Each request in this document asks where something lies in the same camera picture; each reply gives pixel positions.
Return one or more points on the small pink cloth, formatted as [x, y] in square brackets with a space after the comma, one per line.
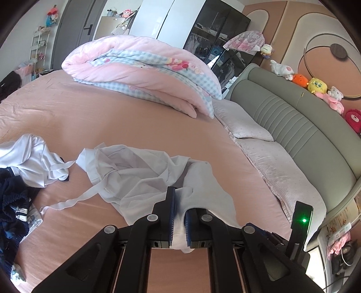
[338, 243]

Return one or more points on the pink checked quilt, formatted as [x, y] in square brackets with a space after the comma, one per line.
[135, 79]

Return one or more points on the red plush toy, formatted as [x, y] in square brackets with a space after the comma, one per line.
[354, 118]

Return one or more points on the grey door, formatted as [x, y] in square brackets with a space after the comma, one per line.
[73, 31]

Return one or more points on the grey green padded headboard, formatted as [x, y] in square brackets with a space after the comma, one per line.
[296, 124]

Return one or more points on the red blue wall plush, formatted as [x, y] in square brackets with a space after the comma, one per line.
[52, 15]

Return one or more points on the white glossy garment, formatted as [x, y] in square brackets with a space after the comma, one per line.
[31, 157]

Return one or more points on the round pink bed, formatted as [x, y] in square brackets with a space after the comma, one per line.
[84, 118]

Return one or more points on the white power strip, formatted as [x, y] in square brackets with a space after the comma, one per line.
[232, 81]

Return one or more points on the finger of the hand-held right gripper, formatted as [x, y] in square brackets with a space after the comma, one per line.
[266, 233]

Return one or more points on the pink printed hanging garment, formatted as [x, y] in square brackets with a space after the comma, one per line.
[245, 42]

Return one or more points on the black glass wardrobe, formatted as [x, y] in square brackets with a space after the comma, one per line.
[208, 17]

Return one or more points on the brown round wall disc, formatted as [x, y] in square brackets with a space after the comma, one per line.
[338, 50]

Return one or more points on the navy blue knit garment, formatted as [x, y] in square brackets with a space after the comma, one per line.
[14, 197]

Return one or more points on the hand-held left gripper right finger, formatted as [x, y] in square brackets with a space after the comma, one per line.
[188, 228]

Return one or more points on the white shirt with navy trim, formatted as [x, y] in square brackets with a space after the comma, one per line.
[141, 180]

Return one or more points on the white shelf rack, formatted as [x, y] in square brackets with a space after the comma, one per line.
[39, 48]

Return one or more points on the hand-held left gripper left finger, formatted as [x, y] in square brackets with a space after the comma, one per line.
[172, 219]

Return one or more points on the white wardrobe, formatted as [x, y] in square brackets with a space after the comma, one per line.
[169, 17]

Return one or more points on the orange plush toy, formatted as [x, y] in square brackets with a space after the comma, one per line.
[300, 79]

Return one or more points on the white cat plush toy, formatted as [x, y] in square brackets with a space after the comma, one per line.
[280, 67]

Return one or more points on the white bedside table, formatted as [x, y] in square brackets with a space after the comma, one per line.
[316, 253]

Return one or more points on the pink white plush toy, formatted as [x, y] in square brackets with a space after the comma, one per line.
[334, 98]

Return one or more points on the black bag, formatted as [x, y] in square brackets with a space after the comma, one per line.
[10, 83]

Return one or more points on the pink gift bag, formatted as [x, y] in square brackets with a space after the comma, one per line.
[24, 70]

